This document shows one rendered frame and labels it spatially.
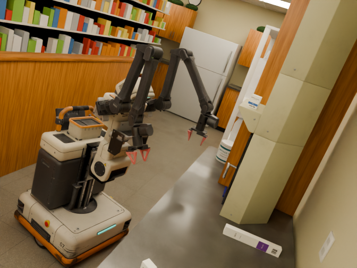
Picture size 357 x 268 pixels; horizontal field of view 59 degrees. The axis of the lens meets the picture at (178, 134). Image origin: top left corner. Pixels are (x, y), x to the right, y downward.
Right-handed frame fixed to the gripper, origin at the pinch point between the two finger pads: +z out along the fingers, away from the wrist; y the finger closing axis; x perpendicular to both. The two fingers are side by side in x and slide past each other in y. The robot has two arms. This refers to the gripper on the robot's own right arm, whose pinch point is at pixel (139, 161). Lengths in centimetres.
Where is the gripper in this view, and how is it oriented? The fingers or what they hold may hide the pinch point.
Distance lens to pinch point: 180.6
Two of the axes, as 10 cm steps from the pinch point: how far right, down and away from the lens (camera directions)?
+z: 0.8, 9.9, 0.7
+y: 5.3, -1.1, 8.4
